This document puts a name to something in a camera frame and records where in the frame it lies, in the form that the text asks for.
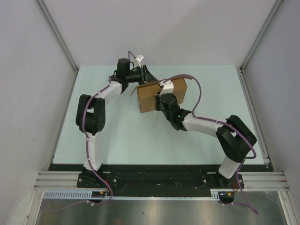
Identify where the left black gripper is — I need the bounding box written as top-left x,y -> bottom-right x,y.
126,65 -> 159,87

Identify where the brown cardboard box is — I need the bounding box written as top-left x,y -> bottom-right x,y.
131,77 -> 188,113

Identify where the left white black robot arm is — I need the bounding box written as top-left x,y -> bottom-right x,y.
75,54 -> 157,188

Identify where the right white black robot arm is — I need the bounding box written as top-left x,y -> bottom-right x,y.
155,93 -> 257,188

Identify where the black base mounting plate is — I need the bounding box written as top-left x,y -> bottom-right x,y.
48,164 -> 273,189

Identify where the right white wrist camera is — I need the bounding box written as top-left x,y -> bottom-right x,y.
159,80 -> 174,96

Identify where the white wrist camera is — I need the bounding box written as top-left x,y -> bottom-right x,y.
159,80 -> 174,96
134,54 -> 144,68

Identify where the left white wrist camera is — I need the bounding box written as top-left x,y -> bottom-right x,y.
134,54 -> 144,68

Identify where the right aluminium frame post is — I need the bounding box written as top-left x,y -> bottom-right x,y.
239,0 -> 284,71

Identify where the aluminium frame post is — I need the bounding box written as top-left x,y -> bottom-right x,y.
35,0 -> 79,72
239,0 -> 284,71

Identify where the left aluminium frame post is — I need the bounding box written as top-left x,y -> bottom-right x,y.
35,0 -> 79,72

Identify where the grey slotted cable duct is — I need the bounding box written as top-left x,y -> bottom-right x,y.
43,189 -> 235,202

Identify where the aluminium front rail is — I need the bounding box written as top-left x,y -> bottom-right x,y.
34,171 -> 290,191

